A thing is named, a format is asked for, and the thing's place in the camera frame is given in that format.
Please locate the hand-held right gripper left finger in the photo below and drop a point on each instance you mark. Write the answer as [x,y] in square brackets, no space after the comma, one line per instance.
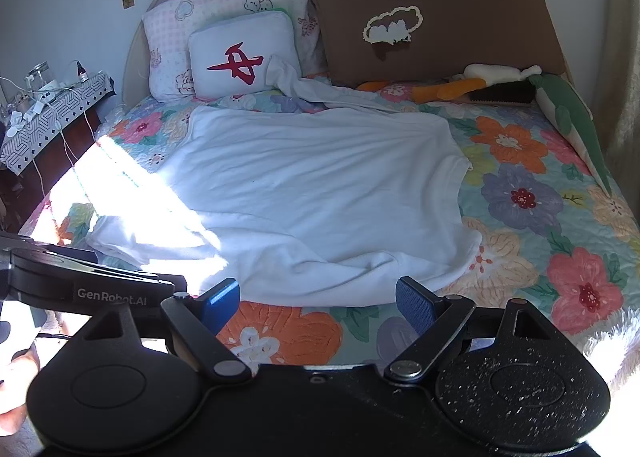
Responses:
[221,303]

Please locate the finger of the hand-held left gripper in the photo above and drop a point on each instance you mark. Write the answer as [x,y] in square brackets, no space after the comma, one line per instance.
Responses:
[150,279]

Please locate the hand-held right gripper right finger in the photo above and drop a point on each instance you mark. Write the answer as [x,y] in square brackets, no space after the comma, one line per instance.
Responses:
[415,303]

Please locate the white garment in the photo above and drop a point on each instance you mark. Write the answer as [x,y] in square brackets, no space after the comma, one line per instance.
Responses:
[310,177]

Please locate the person's left hand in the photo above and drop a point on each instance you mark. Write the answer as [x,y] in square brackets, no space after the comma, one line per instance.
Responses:
[17,387]

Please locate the floral quilted bedspread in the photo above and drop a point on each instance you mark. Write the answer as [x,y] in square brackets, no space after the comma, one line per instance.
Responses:
[520,197]

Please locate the wooden nightstand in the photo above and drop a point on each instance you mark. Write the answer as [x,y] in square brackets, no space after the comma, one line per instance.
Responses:
[75,137]

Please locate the black and white patterned runner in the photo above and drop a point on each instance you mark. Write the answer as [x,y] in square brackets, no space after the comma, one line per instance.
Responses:
[45,129]

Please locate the white power strip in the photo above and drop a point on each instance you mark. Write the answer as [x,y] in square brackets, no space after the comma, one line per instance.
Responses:
[47,97]

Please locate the white fluffy rug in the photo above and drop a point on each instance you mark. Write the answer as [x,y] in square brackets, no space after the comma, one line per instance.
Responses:
[620,337]

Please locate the glass jar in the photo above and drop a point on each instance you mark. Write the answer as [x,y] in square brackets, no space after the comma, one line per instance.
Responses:
[40,74]

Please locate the small dark bottle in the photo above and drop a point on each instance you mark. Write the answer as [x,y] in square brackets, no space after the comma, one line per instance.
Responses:
[80,72]

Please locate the green plush toy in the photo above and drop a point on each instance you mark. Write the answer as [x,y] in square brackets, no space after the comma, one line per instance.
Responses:
[565,112]

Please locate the white and orange goose plush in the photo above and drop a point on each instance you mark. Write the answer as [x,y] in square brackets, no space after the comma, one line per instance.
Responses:
[492,72]

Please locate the white cushion with red character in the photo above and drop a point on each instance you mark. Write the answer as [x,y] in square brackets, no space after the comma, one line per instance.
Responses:
[270,32]

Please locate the pink floral pillow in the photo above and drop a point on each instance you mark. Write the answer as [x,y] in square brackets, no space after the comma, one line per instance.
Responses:
[210,2]

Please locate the beige gold curtain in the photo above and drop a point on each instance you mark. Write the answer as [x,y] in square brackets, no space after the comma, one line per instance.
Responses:
[625,87]

